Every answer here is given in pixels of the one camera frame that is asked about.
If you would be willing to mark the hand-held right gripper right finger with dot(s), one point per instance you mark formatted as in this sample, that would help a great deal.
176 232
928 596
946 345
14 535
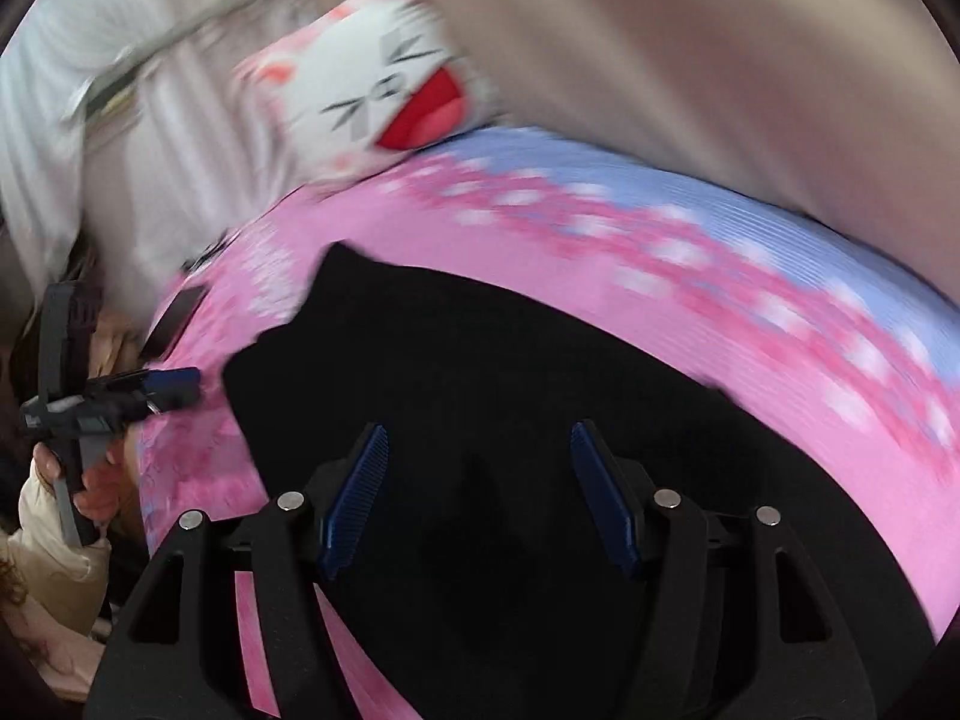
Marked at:
600 499

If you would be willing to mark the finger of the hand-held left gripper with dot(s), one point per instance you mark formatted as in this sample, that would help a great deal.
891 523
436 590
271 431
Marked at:
176 388

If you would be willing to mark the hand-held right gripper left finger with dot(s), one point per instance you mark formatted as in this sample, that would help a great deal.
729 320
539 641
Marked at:
356 499

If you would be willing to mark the black pants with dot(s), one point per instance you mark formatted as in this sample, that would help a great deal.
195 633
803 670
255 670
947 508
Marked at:
487 360

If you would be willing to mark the person's left forearm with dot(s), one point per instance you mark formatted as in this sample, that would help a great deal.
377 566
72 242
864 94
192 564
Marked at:
45 562

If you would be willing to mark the person's left hand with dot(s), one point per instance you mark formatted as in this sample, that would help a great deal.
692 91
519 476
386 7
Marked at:
101 491

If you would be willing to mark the dark flat object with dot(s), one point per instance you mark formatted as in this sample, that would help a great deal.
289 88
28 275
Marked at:
174 319

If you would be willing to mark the pink floral blanket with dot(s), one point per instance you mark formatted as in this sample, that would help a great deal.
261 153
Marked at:
675 300

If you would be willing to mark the white satin curtain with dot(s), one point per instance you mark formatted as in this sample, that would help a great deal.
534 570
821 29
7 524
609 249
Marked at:
60 150

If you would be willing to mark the grey metal rod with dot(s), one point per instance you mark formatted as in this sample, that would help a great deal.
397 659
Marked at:
187 24

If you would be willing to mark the white cat face pillow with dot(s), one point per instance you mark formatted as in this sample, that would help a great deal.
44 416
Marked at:
360 67

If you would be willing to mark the beige curtain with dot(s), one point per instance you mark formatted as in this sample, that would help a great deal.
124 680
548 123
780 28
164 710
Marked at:
675 52

